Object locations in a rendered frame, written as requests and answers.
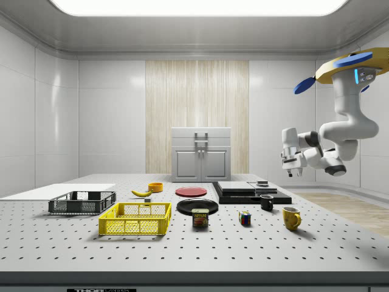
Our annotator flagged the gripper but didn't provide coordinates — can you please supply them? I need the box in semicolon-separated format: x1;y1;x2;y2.
280;151;308;178

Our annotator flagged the black mug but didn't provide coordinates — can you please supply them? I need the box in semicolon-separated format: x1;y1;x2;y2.
260;194;275;212

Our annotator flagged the yellow mug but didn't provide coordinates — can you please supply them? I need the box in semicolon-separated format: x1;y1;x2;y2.
282;206;303;230

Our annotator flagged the black stove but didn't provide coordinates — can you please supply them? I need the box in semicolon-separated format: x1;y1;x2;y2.
212;180;294;205

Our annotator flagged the white cabinet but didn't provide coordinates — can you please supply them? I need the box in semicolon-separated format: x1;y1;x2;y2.
171;127;232;183

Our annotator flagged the red plate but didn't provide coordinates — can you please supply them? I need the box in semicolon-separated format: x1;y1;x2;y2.
175;186;208;198

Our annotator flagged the flat-sided can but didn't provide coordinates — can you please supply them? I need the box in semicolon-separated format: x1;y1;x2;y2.
191;208;210;228

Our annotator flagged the black plate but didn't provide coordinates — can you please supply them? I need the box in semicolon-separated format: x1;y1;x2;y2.
176;198;220;216

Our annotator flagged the banana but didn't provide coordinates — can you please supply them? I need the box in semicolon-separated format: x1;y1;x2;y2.
131;189;154;199

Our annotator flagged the yellow basket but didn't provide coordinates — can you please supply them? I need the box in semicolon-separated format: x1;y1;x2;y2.
98;201;173;236

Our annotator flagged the dark grey basket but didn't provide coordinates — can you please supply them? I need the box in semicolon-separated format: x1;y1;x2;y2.
48;190;117;216

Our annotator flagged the white board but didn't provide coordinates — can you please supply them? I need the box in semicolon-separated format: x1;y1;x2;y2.
0;183;117;201

